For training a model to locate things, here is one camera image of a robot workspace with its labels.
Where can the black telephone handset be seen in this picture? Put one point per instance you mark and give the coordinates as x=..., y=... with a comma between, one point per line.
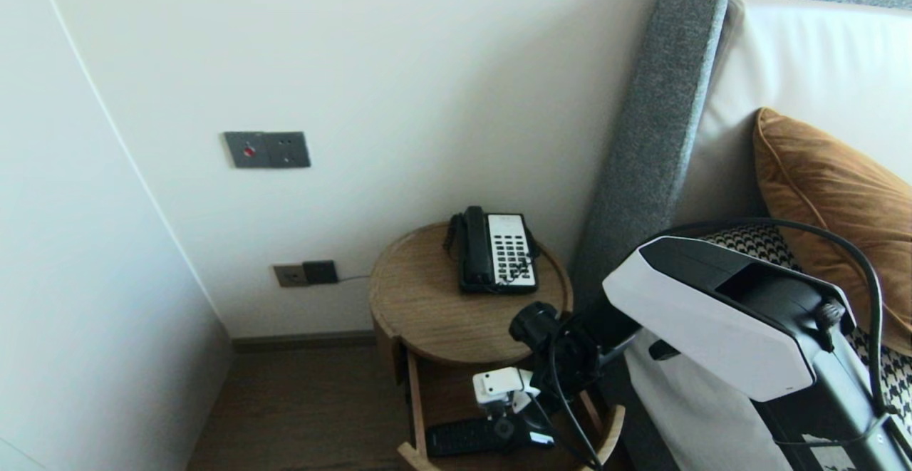
x=475, y=250

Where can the brown velvet cushion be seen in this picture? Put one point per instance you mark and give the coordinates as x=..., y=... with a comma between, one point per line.
x=841, y=207

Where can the grey wall plate red button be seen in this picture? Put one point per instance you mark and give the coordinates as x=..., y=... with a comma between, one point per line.
x=246, y=150

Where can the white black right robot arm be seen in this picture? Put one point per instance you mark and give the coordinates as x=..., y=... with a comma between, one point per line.
x=698, y=314

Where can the black plug adapter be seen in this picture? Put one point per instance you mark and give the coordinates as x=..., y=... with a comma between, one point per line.
x=320, y=272

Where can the grey wall socket plate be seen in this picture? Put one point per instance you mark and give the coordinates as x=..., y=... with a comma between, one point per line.
x=288, y=149

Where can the round wooden nightstand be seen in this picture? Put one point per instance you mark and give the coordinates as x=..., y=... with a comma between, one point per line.
x=417, y=293

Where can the white bed sheet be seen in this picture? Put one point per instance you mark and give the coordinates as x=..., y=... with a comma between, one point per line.
x=684, y=414

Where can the grey upholstered headboard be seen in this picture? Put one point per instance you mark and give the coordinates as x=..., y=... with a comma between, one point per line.
x=648, y=136

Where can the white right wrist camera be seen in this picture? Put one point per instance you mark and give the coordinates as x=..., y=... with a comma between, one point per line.
x=502, y=385

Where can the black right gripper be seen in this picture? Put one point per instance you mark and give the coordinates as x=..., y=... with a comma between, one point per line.
x=538, y=421

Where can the black white houndstooth pillow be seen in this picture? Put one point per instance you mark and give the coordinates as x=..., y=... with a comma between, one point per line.
x=755, y=243

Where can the bronze wall socket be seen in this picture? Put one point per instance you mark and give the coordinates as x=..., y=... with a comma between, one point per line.
x=288, y=276

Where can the black white desk telephone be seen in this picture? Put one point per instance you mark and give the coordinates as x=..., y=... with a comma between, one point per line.
x=509, y=250

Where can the black TV remote control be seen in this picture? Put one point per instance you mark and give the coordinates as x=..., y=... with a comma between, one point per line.
x=456, y=439

